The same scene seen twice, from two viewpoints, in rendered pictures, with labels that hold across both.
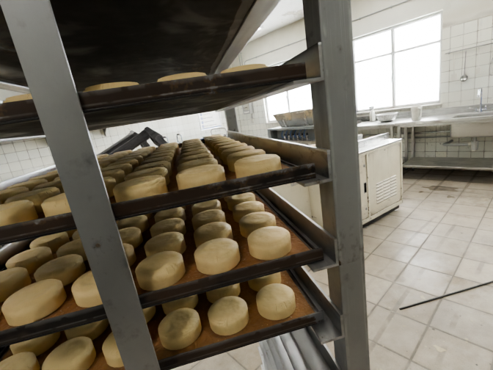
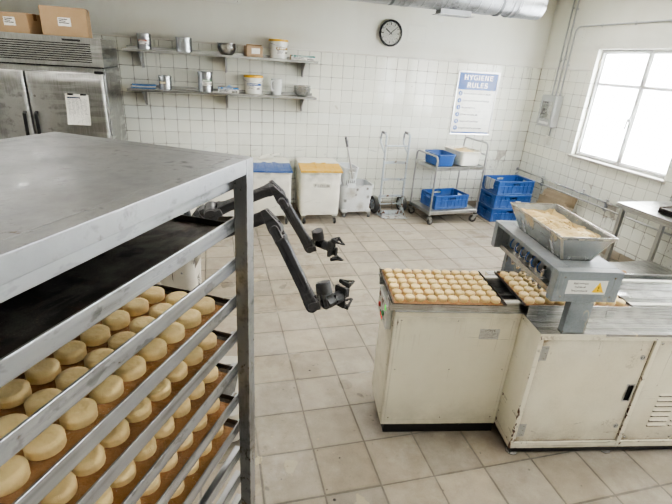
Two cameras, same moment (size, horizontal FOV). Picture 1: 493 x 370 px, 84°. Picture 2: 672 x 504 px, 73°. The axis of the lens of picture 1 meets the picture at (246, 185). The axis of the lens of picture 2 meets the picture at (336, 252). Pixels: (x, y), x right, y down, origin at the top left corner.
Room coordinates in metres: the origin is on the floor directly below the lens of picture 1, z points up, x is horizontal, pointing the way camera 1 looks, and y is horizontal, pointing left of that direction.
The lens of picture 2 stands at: (0.15, -0.53, 2.00)
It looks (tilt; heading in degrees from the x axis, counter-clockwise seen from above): 23 degrees down; 24
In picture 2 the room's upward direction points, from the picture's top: 4 degrees clockwise
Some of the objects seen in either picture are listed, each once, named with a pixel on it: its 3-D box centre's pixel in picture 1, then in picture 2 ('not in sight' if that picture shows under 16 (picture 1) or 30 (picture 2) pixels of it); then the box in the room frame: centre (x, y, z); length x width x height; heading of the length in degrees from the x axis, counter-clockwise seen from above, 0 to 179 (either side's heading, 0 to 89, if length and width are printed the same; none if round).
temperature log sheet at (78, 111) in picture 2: not in sight; (78, 109); (3.26, 3.84, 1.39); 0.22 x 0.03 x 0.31; 130
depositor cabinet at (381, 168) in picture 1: (340, 186); (594, 359); (2.94, -1.04, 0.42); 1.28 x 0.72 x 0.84; 121
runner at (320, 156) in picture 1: (244, 143); (154, 461); (0.56, -0.01, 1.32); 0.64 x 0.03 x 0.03; 10
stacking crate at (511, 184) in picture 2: not in sight; (507, 185); (7.06, -0.05, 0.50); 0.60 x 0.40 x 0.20; 133
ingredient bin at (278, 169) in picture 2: not in sight; (268, 190); (4.97, 2.70, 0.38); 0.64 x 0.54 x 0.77; 40
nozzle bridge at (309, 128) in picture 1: (304, 142); (544, 271); (2.70, -0.63, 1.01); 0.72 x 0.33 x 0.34; 31
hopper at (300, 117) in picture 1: (301, 117); (555, 230); (2.70, -0.63, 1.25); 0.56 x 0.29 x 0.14; 31
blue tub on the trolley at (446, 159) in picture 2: not in sight; (439, 158); (6.34, 0.84, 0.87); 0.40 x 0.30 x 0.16; 44
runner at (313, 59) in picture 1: (238, 97); (149, 423); (0.56, -0.01, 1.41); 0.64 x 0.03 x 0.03; 10
